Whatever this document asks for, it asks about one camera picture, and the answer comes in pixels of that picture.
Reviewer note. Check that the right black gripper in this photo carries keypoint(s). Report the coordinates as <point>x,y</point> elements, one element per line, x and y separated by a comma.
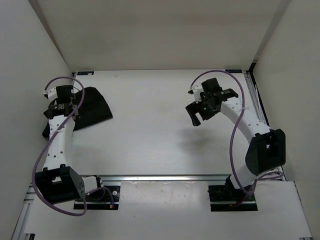
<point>192,108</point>

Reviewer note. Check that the black pleated skirt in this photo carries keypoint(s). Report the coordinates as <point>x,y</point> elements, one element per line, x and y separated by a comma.
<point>91,109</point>

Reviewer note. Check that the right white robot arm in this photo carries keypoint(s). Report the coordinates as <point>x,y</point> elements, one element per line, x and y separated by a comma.
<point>267,146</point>

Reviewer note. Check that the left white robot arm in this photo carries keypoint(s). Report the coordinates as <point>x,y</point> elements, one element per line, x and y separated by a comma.
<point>58,182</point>

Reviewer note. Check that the left blue label sticker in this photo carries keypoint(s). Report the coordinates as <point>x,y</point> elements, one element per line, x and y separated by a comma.
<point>85,73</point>

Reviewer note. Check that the blue label sticker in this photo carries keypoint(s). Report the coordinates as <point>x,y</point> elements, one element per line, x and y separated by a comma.
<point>234,71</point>
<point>85,73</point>

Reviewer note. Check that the right blue label sticker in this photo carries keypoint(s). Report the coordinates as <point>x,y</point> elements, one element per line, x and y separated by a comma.
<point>234,71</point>

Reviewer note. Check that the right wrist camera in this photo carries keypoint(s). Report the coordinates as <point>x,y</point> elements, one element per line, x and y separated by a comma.
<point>196,91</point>

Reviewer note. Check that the aluminium front rail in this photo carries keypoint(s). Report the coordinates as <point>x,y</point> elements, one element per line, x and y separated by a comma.
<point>163,178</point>

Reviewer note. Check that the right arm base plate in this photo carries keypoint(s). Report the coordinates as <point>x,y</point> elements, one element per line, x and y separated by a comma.
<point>232,202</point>

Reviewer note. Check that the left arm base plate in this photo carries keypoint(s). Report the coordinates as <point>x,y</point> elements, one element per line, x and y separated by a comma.
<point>105,200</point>

